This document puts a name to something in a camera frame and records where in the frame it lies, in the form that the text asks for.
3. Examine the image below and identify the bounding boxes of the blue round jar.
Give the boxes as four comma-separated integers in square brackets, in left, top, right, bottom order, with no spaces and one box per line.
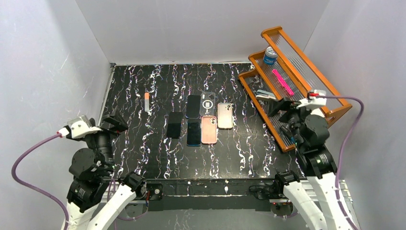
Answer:
[263,46,278,65]

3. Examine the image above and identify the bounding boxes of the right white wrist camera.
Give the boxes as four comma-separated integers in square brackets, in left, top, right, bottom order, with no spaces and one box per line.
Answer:
[296,90,327,111]

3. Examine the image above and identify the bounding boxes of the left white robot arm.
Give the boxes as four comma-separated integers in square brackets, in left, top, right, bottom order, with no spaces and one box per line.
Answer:
[63,109,147,230]

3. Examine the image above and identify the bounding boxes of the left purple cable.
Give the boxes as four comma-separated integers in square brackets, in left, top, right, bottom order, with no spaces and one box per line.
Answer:
[11,133,70,230]

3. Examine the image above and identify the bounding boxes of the pink flat tool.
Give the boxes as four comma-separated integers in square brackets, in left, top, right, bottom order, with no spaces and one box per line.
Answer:
[271,69,294,96]

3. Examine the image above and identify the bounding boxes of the green phone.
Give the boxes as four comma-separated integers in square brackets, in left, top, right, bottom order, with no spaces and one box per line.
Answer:
[187,118,201,146]

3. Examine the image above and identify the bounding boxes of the orange white marker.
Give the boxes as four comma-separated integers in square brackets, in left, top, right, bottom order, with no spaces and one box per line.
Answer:
[144,92,150,113]

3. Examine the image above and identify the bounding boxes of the orange wooden shelf rack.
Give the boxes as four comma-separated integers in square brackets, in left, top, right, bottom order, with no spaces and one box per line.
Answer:
[238,26,340,152]

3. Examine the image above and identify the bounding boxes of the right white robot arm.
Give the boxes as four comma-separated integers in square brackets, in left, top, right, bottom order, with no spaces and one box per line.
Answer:
[268,98,357,230]

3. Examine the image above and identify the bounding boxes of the teal grey stapler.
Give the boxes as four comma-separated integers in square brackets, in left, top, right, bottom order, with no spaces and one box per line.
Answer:
[255,90,277,102]

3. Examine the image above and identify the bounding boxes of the beige phone case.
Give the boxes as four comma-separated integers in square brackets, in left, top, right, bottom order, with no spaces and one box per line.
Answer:
[217,103,234,129]

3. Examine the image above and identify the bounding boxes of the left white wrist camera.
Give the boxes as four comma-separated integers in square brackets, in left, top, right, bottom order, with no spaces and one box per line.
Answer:
[57,115,101,139]

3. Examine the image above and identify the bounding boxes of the pink phone case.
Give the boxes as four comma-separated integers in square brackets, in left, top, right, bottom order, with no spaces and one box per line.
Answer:
[201,115,217,144]

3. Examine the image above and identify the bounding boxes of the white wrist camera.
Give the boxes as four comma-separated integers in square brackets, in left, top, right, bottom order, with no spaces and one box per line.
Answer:
[57,115,101,139]
[296,90,327,111]

